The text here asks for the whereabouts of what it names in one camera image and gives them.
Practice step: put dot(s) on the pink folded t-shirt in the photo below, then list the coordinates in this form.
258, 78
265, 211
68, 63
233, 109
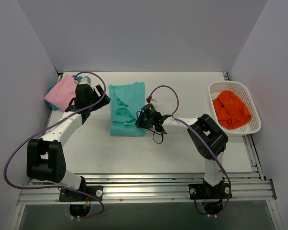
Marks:
60, 93

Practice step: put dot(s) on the teal folded t-shirt underneath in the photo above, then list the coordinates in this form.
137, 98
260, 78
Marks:
53, 105

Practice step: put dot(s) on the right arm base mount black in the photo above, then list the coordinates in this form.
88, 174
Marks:
207, 192

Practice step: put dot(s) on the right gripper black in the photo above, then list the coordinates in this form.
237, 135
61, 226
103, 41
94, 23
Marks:
141, 120

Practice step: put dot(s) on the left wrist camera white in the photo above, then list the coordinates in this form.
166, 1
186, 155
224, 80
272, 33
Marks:
82, 80

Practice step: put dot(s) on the orange crumpled t-shirt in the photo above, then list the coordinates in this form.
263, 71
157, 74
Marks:
231, 111

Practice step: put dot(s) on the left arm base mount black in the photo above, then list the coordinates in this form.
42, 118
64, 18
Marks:
90, 194

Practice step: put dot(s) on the teal t-shirt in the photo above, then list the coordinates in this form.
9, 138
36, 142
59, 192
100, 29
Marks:
126, 101

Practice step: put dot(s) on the aluminium rail frame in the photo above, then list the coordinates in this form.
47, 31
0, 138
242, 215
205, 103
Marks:
137, 171

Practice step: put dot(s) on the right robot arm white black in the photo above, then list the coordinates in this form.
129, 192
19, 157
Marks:
208, 138

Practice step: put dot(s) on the white perforated plastic basket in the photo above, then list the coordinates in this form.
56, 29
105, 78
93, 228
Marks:
242, 92

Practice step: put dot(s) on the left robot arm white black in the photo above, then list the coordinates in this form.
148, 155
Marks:
45, 157

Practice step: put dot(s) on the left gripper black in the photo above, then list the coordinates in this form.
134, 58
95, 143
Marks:
98, 96

